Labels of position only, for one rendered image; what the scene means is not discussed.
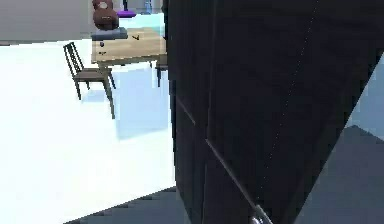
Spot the dark slatted wooden chair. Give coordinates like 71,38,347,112
154,53,170,88
62,41,117,101

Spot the purple flat dish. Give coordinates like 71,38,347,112
116,10,137,19

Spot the grey flat box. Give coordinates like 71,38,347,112
90,27,129,42

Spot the grey metal door handle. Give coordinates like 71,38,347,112
175,96,275,224

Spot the black room door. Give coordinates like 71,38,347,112
161,0,384,224

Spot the light wooden dining table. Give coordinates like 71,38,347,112
90,27,168,120

